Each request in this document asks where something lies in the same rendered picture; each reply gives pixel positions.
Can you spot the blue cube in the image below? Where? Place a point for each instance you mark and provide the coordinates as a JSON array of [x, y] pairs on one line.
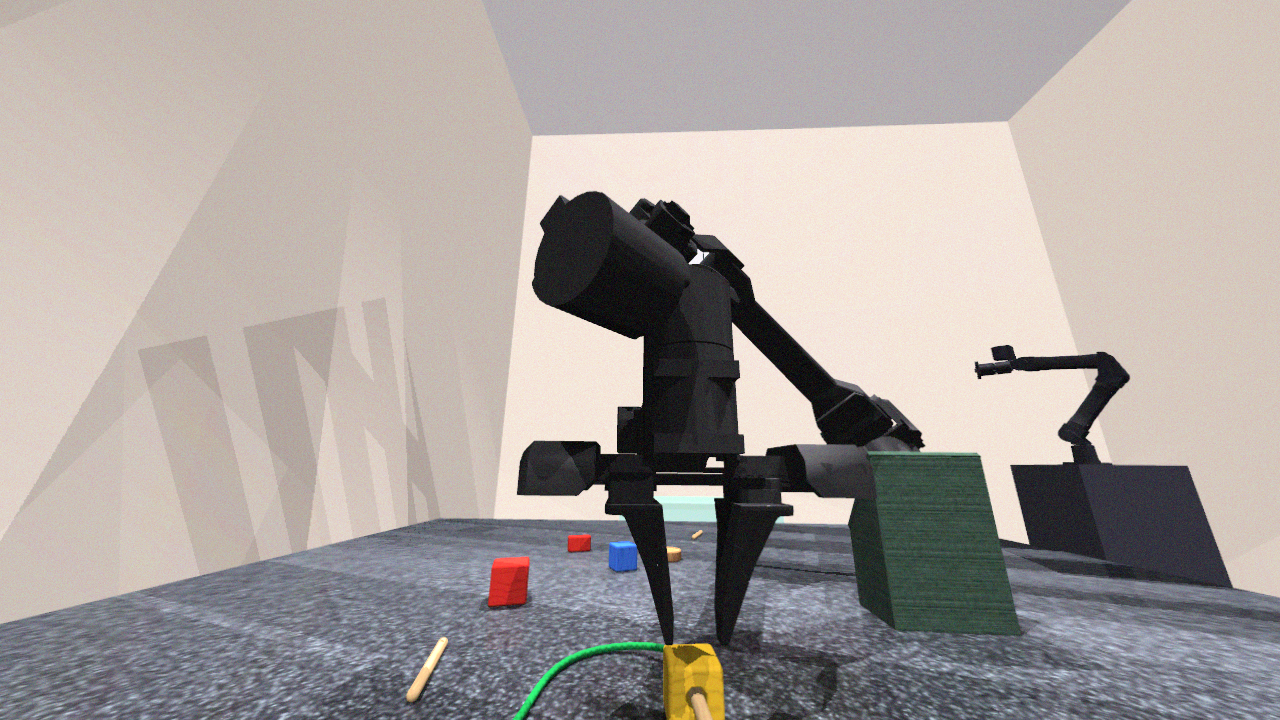
[[622, 556]]

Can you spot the yellow block with hole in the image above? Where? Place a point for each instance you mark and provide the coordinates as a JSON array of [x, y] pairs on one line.
[[686, 666]]

